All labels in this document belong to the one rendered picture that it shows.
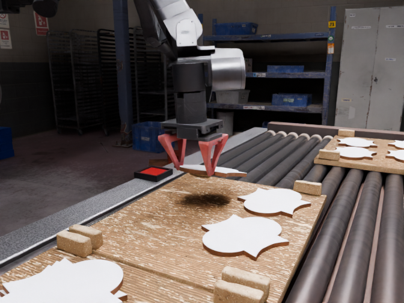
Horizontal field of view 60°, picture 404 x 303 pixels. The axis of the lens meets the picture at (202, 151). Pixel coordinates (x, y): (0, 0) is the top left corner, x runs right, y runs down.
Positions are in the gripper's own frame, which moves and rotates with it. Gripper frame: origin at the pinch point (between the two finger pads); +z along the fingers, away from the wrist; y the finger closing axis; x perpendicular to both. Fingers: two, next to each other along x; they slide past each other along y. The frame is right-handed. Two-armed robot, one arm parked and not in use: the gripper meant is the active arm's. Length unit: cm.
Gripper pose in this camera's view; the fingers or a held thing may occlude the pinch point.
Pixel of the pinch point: (194, 168)
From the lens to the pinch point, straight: 66.3
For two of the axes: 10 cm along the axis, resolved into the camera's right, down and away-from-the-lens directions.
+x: -5.9, 2.4, -7.7
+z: 0.5, 9.6, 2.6
